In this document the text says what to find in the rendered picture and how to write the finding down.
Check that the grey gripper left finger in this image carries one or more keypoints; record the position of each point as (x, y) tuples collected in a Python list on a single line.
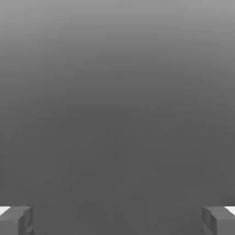
[(12, 221)]

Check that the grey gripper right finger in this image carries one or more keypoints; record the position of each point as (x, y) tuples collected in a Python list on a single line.
[(221, 222)]

